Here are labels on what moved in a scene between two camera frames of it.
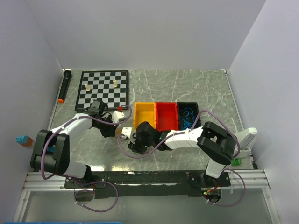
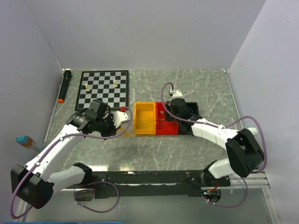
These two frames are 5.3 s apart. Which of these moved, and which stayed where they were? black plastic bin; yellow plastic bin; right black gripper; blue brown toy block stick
Moved: right black gripper
Stayed: black plastic bin; blue brown toy block stick; yellow plastic bin
